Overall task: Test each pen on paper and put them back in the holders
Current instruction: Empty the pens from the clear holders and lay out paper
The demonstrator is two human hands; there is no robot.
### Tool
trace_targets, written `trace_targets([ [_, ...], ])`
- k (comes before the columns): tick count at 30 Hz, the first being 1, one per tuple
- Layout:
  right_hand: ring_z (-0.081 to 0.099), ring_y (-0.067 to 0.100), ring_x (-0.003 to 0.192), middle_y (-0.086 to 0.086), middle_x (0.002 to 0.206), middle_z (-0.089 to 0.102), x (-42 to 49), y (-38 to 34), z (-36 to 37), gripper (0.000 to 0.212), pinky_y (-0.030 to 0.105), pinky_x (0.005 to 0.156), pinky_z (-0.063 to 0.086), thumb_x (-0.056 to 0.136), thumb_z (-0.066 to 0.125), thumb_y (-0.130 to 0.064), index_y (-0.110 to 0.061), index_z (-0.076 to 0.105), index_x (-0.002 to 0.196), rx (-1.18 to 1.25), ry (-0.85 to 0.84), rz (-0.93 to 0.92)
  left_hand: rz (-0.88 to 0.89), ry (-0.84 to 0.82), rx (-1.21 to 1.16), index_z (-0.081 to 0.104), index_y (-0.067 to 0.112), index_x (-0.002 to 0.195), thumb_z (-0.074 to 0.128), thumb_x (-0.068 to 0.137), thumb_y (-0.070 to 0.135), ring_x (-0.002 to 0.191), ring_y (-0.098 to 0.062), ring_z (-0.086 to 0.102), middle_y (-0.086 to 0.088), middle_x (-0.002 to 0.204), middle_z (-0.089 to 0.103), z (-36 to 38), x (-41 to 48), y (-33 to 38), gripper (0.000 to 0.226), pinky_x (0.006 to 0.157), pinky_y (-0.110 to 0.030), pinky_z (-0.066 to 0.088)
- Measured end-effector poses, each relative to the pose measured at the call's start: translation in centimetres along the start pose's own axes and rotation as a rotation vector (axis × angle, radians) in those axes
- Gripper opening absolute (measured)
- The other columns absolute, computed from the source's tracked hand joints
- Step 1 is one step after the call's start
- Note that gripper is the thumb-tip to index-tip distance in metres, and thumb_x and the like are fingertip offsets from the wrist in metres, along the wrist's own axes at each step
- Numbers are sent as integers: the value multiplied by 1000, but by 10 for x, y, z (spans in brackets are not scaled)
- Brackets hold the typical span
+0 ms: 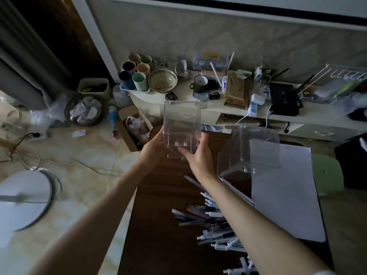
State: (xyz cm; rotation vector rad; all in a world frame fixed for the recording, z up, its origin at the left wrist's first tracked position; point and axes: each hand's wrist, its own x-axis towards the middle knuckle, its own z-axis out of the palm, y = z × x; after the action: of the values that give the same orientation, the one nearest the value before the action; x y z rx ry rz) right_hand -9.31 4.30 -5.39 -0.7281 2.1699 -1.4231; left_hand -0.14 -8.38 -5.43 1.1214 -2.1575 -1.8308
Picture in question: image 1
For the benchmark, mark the beige plastic bin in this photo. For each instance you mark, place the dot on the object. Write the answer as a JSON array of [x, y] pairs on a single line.
[[94, 88]]

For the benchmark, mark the dark enamel mug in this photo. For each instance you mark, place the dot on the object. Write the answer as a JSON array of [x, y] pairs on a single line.
[[199, 83]]

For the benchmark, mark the white round fan base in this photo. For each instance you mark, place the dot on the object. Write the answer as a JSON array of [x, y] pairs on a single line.
[[23, 197]]

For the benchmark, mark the black router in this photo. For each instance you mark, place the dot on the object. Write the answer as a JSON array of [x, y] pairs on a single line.
[[283, 100]]

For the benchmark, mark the white cup tray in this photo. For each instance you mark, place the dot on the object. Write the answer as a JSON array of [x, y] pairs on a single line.
[[143, 91]]

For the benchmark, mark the wooden tissue box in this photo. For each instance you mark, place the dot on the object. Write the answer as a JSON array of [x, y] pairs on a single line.
[[236, 90]]

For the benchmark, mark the small black object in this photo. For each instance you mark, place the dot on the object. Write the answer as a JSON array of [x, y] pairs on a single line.
[[171, 96]]

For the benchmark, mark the pink cup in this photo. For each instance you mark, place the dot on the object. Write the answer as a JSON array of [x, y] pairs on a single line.
[[134, 57]]

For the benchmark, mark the person's right hand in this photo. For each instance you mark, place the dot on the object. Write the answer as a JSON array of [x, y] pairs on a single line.
[[200, 163]]

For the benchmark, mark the black bag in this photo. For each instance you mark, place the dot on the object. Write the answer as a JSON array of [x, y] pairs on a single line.
[[352, 163]]

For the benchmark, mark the orange cup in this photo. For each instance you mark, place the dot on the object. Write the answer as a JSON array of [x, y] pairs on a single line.
[[143, 69]]

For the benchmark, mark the person's right thumb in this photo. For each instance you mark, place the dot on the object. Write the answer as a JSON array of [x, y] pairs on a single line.
[[186, 152]]

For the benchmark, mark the small glass cup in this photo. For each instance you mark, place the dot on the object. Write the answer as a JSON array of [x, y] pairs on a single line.
[[203, 100]]

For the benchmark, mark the dark grey cup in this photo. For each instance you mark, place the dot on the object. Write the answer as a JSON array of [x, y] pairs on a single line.
[[128, 66]]

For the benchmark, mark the round trash basket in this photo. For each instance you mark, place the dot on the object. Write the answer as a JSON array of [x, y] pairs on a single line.
[[84, 111]]

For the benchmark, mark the clear plastic organizer box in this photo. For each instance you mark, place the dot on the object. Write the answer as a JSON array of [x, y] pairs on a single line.
[[249, 153], [182, 125]]

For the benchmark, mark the blue cup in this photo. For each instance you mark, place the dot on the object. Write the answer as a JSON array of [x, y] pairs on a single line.
[[126, 80]]

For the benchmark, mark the cardboard box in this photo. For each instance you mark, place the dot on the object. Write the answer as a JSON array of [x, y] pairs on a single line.
[[134, 128]]

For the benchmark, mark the person's left thumb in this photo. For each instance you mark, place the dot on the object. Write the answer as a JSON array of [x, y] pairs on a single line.
[[162, 136]]

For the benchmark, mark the clear plastic bag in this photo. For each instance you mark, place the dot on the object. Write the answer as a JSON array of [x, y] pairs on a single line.
[[48, 111]]

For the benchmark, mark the patterned ceramic bowl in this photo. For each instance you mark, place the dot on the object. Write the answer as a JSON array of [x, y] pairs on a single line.
[[162, 80]]

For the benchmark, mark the white low cabinet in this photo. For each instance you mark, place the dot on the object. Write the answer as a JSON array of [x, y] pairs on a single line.
[[309, 117]]

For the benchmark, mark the green cup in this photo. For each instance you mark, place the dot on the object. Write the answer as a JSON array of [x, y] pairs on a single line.
[[146, 59]]

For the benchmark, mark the pile of pens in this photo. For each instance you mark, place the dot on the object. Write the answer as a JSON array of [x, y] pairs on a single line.
[[212, 217]]

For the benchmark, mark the white paper sheet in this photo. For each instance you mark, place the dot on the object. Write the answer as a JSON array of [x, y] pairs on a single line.
[[286, 191]]

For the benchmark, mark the white power strip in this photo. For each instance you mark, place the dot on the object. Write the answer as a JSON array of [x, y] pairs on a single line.
[[256, 104]]

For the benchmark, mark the person's left forearm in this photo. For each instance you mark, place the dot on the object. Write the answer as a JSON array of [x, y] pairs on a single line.
[[94, 223]]

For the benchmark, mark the grey curtain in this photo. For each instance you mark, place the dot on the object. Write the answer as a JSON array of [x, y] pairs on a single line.
[[28, 54]]

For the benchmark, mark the person's left hand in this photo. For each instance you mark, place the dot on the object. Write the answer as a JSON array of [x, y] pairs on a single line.
[[152, 153]]

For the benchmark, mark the green plastic stool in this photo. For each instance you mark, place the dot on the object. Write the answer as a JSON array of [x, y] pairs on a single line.
[[326, 173]]

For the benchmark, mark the teal cup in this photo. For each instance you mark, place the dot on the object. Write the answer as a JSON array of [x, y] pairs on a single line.
[[140, 82]]

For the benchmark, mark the person's right forearm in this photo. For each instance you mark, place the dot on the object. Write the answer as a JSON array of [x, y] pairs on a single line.
[[258, 229]]

